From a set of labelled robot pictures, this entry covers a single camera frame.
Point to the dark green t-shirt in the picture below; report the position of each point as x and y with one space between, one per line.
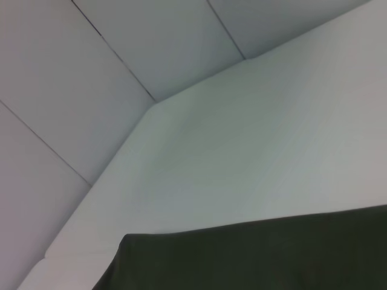
257 256

